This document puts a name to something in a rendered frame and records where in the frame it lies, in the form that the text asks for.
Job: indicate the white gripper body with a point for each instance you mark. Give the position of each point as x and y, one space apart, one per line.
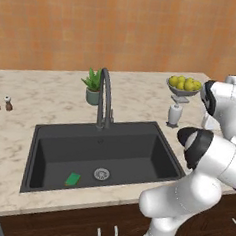
208 123

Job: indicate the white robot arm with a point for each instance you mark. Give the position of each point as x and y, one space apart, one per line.
190 196

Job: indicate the silver sink drain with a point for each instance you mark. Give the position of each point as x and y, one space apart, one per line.
101 174

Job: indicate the dark grey sink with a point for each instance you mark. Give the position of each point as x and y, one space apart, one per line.
87 154

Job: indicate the green sponge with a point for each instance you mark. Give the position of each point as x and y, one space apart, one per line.
72 179

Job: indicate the white soap dispenser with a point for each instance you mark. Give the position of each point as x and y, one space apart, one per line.
174 115

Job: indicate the yellow lemon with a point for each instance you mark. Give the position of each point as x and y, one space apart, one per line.
197 85
182 78
173 81
188 85
180 85

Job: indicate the dark grey arched tap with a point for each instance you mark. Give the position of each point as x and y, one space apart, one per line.
106 99

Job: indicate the dark wood drawer front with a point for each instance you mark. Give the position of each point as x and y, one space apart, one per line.
211 227

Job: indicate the green plant in grey pot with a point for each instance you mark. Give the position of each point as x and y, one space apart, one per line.
93 88

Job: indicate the dark wood cupboard door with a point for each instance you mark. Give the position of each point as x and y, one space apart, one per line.
54 227
128 229

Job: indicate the brown shaker with white top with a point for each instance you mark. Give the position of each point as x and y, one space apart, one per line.
8 104

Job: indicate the grey pedestal fruit bowl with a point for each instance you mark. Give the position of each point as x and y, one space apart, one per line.
181 94

